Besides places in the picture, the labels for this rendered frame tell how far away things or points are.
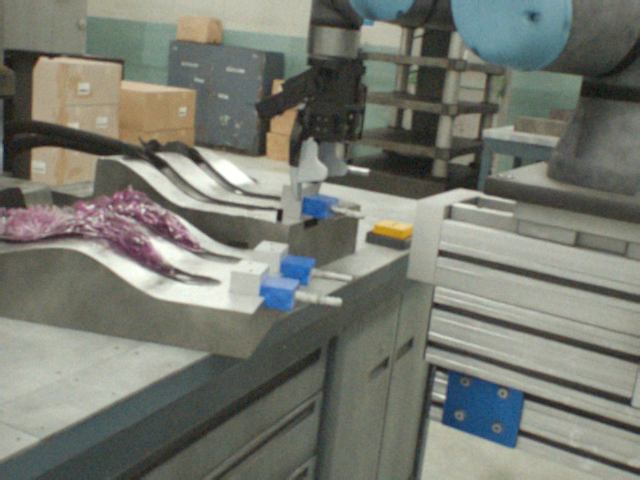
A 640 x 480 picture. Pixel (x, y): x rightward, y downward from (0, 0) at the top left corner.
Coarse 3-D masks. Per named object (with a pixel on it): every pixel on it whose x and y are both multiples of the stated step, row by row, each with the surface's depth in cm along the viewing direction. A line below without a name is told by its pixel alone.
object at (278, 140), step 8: (280, 88) 795; (288, 112) 796; (272, 120) 806; (280, 120) 803; (288, 120) 799; (272, 128) 808; (280, 128) 804; (288, 128) 800; (272, 136) 808; (280, 136) 804; (288, 136) 805; (272, 144) 810; (280, 144) 806; (288, 144) 801; (272, 152) 811; (280, 152) 807; (288, 152) 802; (280, 160) 808
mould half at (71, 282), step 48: (48, 192) 112; (48, 240) 90; (96, 240) 90; (0, 288) 88; (48, 288) 87; (96, 288) 86; (144, 288) 85; (192, 288) 89; (144, 336) 86; (192, 336) 85; (240, 336) 84
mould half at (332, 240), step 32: (128, 160) 125; (224, 160) 145; (64, 192) 131; (96, 192) 127; (160, 192) 121; (224, 192) 133; (256, 192) 138; (192, 224) 119; (224, 224) 117; (256, 224) 114; (288, 224) 112; (320, 224) 121; (352, 224) 132; (320, 256) 123
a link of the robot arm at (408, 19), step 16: (336, 0) 102; (352, 0) 98; (368, 0) 95; (384, 0) 95; (400, 0) 96; (416, 0) 99; (432, 0) 100; (352, 16) 102; (368, 16) 98; (384, 16) 96; (400, 16) 97; (416, 16) 101
